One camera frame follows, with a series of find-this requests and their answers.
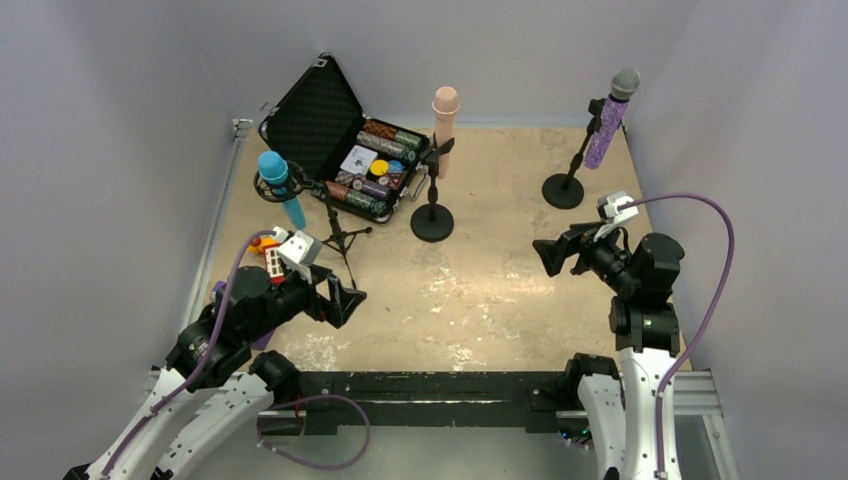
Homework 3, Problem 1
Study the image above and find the black round-base mic stand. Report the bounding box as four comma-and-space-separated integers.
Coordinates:
542, 99, 606, 210

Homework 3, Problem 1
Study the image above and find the black tripod mic stand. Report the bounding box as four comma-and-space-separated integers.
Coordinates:
253, 167, 373, 289

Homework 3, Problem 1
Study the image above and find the blue microphone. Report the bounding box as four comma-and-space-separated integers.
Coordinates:
258, 151, 307, 230

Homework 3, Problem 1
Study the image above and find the purple glitter microphone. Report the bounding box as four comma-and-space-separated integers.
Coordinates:
583, 67, 641, 170

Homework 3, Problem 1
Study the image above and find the pink microphone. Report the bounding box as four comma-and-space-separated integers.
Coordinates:
432, 86, 460, 146

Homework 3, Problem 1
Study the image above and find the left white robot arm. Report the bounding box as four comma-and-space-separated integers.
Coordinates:
65, 266, 367, 479

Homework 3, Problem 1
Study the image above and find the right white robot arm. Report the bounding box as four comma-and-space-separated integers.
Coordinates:
532, 222, 685, 479

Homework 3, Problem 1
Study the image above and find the orange toy vehicle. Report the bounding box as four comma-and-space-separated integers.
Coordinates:
248, 236, 285, 285

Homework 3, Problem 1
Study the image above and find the purple flat plastic piece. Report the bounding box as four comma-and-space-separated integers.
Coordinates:
209, 281, 275, 351

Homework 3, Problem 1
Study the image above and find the white playing card deck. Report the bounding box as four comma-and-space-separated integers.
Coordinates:
340, 145, 379, 175

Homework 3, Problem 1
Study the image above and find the yellow poker chip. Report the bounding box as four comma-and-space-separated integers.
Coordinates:
369, 159, 390, 177

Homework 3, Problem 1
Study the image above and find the blue poker chip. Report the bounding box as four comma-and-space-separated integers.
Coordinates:
385, 160, 406, 176

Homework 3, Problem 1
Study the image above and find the black poker chip case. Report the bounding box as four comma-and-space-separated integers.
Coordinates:
259, 52, 431, 224

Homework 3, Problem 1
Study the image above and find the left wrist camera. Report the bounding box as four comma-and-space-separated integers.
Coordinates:
272, 226, 322, 285

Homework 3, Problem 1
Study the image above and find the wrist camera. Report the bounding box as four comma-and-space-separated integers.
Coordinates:
272, 226, 322, 285
593, 190, 639, 242

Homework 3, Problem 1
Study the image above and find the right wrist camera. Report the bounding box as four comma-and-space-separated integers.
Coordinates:
593, 190, 639, 242

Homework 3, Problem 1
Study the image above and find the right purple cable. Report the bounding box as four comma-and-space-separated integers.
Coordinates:
617, 192, 737, 480

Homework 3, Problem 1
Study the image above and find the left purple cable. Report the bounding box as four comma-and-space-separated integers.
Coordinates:
99, 229, 280, 480

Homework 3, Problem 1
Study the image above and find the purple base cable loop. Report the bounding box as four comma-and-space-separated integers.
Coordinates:
255, 393, 372, 472

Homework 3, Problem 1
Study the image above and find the left side aluminium rail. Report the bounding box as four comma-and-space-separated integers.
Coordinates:
177, 118, 254, 332

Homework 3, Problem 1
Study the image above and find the aluminium frame rail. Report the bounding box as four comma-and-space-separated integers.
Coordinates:
137, 369, 723, 417

